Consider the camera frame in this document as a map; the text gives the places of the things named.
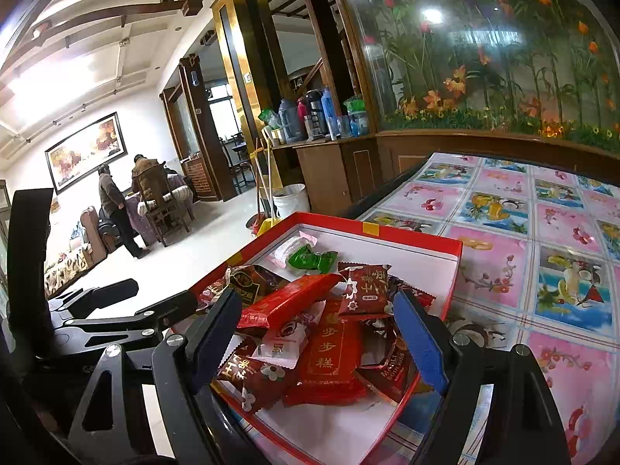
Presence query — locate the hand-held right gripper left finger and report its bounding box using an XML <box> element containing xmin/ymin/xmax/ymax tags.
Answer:
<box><xmin>67</xmin><ymin>289</ymin><xmax>244</xmax><ymax>465</ymax></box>

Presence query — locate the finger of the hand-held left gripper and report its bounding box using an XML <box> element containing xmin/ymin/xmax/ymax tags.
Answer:
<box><xmin>52</xmin><ymin>289</ymin><xmax>199</xmax><ymax>346</ymax></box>
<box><xmin>47</xmin><ymin>277</ymin><xmax>140</xmax><ymax>321</ymax></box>

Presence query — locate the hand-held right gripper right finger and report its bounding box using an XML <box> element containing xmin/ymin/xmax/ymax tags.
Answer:
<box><xmin>392</xmin><ymin>289</ymin><xmax>571</xmax><ymax>465</ymax></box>

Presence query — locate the shiny dark red snack packet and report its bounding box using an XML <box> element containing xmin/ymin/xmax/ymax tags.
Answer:
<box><xmin>356</xmin><ymin>324</ymin><xmax>420</xmax><ymax>403</ymax></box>

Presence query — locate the dark red flower-print snack packet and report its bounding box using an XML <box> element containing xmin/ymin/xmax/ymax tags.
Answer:
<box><xmin>215</xmin><ymin>336</ymin><xmax>301</xmax><ymax>415</ymax></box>
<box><xmin>397</xmin><ymin>286</ymin><xmax>437</xmax><ymax>308</ymax></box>
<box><xmin>338</xmin><ymin>262</ymin><xmax>394</xmax><ymax>320</ymax></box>

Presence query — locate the brown gold snack packet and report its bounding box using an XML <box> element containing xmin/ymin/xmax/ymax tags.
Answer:
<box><xmin>225</xmin><ymin>266</ymin><xmax>277</xmax><ymax>308</ymax></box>

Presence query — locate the pink white bear snack packet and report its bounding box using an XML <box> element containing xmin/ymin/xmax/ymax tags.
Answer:
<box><xmin>252</xmin><ymin>320</ymin><xmax>311</xmax><ymax>369</ymax></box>

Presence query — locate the red gold-print snack packet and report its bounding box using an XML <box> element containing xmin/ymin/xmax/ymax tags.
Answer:
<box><xmin>236</xmin><ymin>274</ymin><xmax>344</xmax><ymax>335</ymax></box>
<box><xmin>283</xmin><ymin>300</ymin><xmax>369</xmax><ymax>408</ymax></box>

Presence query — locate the white pink-edged snack packet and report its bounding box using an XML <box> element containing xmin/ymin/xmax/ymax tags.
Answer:
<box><xmin>269</xmin><ymin>235</ymin><xmax>315</xmax><ymax>267</ymax></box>

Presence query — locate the green snack packet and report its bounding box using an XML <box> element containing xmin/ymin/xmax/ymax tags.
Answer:
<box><xmin>287</xmin><ymin>246</ymin><xmax>339</xmax><ymax>274</ymax></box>

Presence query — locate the red cardboard box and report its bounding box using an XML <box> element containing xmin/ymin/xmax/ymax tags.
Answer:
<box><xmin>170</xmin><ymin>212</ymin><xmax>463</xmax><ymax>465</ymax></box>

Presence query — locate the patterned sofa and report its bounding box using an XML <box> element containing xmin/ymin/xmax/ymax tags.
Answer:
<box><xmin>43</xmin><ymin>242</ymin><xmax>95</xmax><ymax>301</ymax></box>

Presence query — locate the brown leather armchair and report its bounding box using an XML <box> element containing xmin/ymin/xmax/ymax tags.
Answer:
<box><xmin>80</xmin><ymin>206</ymin><xmax>122</xmax><ymax>262</ymax></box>

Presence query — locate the carved wooden chair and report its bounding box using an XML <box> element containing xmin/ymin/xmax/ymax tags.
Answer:
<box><xmin>137</xmin><ymin>165</ymin><xmax>192</xmax><ymax>248</ymax></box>

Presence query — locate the printed fruit tablecloth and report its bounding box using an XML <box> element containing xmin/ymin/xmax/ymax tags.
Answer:
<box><xmin>232</xmin><ymin>152</ymin><xmax>620</xmax><ymax>465</ymax></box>

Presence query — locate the red yellow dustpan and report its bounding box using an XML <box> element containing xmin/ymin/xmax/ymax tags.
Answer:
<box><xmin>246</xmin><ymin>213</ymin><xmax>284</xmax><ymax>238</ymax></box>

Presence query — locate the dark wooden dining chair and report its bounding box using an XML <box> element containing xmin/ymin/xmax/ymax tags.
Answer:
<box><xmin>220</xmin><ymin>138</ymin><xmax>255</xmax><ymax>192</ymax></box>

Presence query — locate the white bucket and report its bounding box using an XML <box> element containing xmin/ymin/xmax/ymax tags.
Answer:
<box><xmin>272</xmin><ymin>184</ymin><xmax>311</xmax><ymax>219</ymax></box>

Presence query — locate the wooden cabinet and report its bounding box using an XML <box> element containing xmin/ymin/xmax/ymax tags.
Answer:
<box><xmin>271</xmin><ymin>128</ymin><xmax>620</xmax><ymax>216</ymax></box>

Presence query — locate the grey-blue thermos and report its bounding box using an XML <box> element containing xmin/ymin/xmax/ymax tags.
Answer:
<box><xmin>277</xmin><ymin>98</ymin><xmax>303</xmax><ymax>143</ymax></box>

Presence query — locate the black silver airpot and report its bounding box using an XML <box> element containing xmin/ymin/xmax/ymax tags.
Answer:
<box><xmin>304</xmin><ymin>90</ymin><xmax>330</xmax><ymax>139</ymax></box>

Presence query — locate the blue bottle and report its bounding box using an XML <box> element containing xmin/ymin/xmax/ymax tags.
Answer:
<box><xmin>322</xmin><ymin>86</ymin><xmax>342</xmax><ymax>139</ymax></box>

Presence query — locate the gold-trimmed wooden pillar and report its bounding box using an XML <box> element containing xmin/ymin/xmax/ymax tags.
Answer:
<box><xmin>210</xmin><ymin>0</ymin><xmax>291</xmax><ymax>199</ymax></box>

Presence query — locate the aquarium with flower backdrop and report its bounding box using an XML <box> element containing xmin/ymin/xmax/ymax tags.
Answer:
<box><xmin>334</xmin><ymin>0</ymin><xmax>620</xmax><ymax>141</ymax></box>

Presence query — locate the framed wall painting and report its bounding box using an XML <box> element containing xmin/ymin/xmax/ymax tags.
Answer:
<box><xmin>45</xmin><ymin>111</ymin><xmax>127</xmax><ymax>195</ymax></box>

